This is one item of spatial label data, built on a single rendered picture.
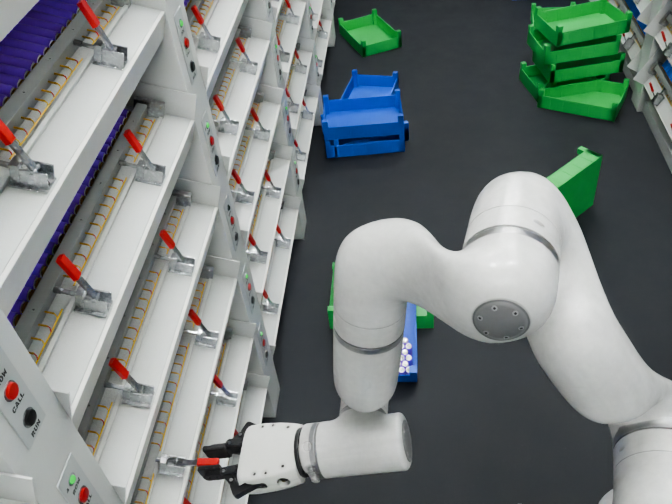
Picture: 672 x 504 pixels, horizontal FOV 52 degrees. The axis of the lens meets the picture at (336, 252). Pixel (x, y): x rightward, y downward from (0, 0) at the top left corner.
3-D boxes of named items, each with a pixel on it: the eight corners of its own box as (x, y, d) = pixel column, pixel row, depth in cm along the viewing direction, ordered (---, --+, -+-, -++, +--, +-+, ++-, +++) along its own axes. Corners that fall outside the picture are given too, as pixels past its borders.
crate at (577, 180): (593, 205, 230) (572, 195, 235) (603, 155, 216) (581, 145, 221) (536, 249, 217) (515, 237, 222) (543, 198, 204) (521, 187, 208)
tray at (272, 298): (296, 219, 225) (303, 187, 216) (270, 368, 181) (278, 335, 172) (235, 206, 224) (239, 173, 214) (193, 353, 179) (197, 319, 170)
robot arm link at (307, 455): (330, 491, 105) (311, 493, 105) (334, 440, 111) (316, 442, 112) (311, 463, 99) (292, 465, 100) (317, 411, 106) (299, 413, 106)
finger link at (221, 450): (246, 456, 111) (209, 460, 113) (250, 438, 113) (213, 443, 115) (239, 445, 109) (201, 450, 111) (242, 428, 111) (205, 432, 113)
